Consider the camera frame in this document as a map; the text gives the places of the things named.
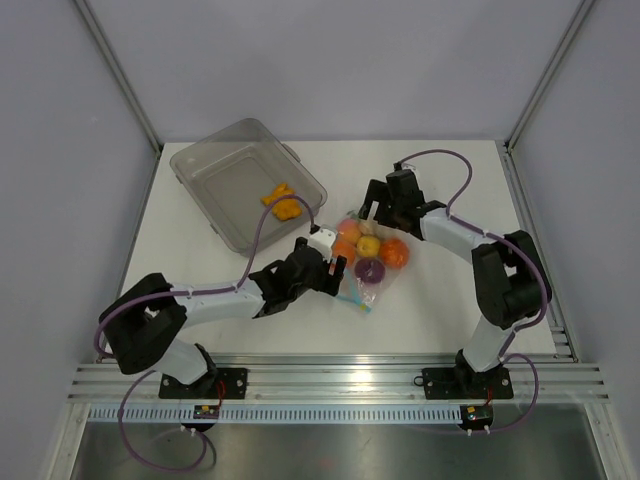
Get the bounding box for orange fake orange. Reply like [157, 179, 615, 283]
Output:
[332, 238, 356, 267]

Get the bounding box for white slotted cable duct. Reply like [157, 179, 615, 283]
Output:
[88, 404, 462, 425]

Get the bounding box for clear zip top bag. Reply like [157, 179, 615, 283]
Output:
[332, 211, 411, 313]

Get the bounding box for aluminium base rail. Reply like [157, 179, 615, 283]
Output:
[67, 352, 609, 405]

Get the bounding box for black mount plate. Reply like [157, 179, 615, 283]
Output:
[421, 367, 514, 400]
[158, 367, 249, 400]

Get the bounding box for black left mount plate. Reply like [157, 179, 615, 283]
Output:
[158, 367, 249, 400]

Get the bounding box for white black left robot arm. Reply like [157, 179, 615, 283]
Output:
[97, 229, 347, 398]

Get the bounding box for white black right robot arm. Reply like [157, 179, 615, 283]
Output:
[358, 169, 552, 396]

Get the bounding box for purple fake fruit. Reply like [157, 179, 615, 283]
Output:
[354, 258, 386, 285]

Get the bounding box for yellow-orange fake pretzel cluster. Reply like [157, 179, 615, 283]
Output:
[261, 183, 302, 221]

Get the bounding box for right aluminium frame post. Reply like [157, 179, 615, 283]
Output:
[504, 0, 598, 154]

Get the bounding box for pink fake peach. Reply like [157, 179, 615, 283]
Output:
[337, 218, 362, 245]

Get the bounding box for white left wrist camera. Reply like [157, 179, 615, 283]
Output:
[307, 225, 338, 262]

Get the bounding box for black right mount plate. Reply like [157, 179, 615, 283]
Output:
[421, 367, 514, 400]

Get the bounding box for aluminium frame post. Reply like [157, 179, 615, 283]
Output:
[504, 0, 598, 154]
[71, 0, 163, 157]

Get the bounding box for red-orange fake pepper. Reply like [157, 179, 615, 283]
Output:
[378, 238, 410, 270]

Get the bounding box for left aluminium frame post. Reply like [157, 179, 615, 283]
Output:
[71, 0, 163, 157]

